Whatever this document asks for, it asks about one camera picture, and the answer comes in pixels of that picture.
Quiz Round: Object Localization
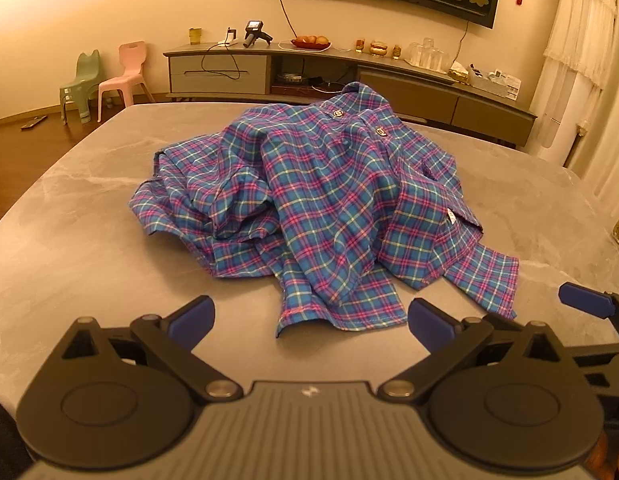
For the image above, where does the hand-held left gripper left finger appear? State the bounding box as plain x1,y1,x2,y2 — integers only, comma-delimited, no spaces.
60,295,242,404

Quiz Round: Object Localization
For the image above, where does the black hand-held device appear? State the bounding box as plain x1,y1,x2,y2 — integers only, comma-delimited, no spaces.
243,20,272,50

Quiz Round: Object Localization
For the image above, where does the black charger cable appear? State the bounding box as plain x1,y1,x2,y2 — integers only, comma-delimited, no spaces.
200,42,242,82

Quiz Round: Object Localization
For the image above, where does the white storage box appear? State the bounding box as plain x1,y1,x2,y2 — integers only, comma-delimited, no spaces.
468,63,523,101

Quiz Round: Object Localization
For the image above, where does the red fruit plate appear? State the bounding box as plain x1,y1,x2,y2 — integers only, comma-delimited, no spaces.
290,35,333,52

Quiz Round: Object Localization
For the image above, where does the grey television cabinet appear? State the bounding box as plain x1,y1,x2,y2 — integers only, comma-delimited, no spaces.
162,40,539,151

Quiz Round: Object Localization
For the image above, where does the green plastic chair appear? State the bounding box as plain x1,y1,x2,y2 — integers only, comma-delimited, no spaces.
58,50,102,126

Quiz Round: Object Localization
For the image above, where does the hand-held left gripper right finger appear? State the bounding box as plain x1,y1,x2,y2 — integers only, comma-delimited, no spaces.
377,297,574,404

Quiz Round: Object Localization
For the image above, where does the clear glass cup set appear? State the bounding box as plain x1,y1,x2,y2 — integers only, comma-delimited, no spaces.
403,36,451,70

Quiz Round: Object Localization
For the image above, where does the black television cable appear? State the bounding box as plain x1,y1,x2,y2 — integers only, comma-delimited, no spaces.
276,0,297,43
452,20,471,61

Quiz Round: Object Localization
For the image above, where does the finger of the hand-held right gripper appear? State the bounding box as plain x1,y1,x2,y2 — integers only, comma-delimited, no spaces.
564,341,619,386
558,282,619,341

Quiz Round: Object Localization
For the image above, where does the white lace curtain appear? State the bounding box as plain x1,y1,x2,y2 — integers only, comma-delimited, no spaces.
529,0,619,201

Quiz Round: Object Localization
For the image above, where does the pink plastic chair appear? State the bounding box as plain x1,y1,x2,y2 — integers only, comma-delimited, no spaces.
98,41,155,123

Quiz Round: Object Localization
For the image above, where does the blue pink plaid shirt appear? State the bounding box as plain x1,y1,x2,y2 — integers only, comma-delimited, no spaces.
128,81,520,339

